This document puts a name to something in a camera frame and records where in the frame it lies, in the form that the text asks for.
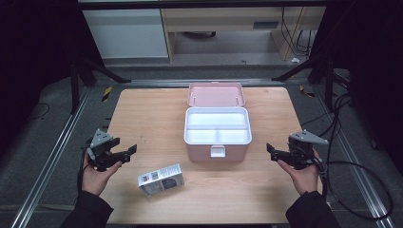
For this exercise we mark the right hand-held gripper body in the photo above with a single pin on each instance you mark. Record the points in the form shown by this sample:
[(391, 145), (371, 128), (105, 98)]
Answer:
[(301, 152)]

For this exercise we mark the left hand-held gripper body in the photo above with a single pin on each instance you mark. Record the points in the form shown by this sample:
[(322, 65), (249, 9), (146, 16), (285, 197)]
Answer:
[(99, 148)]

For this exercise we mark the white and blue medicine carton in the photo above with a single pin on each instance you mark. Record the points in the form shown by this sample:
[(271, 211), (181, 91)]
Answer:
[(161, 179)]

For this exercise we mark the white divided tray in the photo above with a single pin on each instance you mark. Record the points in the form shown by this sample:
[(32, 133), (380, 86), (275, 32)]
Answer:
[(217, 120)]

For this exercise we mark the pink storage box with lid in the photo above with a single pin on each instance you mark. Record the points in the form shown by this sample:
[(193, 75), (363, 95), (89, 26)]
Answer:
[(206, 153)]

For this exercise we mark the person's right hand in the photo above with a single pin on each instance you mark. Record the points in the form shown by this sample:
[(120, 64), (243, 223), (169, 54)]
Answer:
[(305, 179)]

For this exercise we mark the person's left hand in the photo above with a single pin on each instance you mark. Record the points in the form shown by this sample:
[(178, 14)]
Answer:
[(95, 180)]

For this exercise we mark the yellow and black tape strip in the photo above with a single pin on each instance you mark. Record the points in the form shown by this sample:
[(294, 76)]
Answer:
[(305, 91), (107, 93)]

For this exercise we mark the black metal stand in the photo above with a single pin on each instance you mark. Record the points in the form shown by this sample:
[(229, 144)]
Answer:
[(74, 88), (329, 85)]

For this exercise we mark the small white floor object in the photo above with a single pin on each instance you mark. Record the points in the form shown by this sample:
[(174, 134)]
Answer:
[(295, 60)]

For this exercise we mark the white cabinet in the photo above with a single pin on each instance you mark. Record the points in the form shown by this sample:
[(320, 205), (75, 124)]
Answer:
[(126, 31)]

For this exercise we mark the light wooden desk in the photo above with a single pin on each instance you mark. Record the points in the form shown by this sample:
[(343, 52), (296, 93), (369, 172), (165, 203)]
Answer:
[(221, 19)]

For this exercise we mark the long aluminium floor rail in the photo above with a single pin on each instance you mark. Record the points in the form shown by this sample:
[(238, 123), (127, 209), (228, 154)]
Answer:
[(358, 177), (50, 161)]

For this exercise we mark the short aluminium floor rail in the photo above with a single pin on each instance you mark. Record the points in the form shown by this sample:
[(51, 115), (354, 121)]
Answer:
[(158, 83)]

